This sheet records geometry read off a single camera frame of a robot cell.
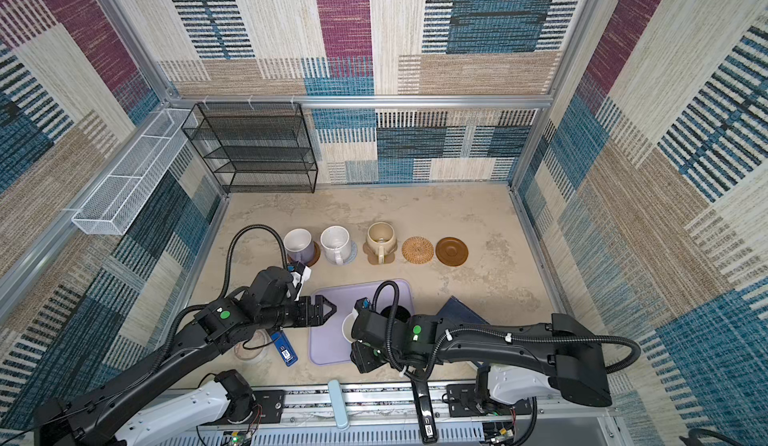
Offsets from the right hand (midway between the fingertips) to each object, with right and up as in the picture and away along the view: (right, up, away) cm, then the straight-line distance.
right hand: (364, 360), depth 72 cm
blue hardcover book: (+26, +7, +16) cm, 31 cm away
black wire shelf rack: (-42, +59, +37) cm, 81 cm away
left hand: (-9, +12, +2) cm, 15 cm away
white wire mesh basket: (-59, +36, -2) cm, 69 cm away
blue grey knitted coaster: (-6, +21, +28) cm, 36 cm away
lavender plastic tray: (-10, +1, +7) cm, 12 cm away
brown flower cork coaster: (+3, +23, +20) cm, 30 cm away
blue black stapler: (-21, 0, +7) cm, 22 cm away
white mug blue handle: (-5, +6, +5) cm, 9 cm away
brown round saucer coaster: (-18, +21, +27) cm, 38 cm away
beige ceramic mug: (+4, +26, +29) cm, 40 cm away
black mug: (+9, +9, +8) cm, 15 cm away
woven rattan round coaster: (+16, +23, +30) cm, 41 cm away
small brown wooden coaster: (+27, +22, +30) cm, 46 cm away
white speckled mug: (-11, +25, +27) cm, 38 cm away
